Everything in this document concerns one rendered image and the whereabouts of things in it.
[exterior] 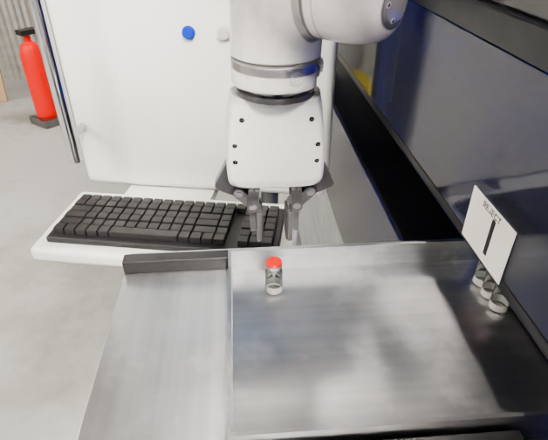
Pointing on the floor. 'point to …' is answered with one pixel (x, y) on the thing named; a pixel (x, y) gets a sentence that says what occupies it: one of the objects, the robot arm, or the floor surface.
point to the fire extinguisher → (37, 81)
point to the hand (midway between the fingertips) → (273, 220)
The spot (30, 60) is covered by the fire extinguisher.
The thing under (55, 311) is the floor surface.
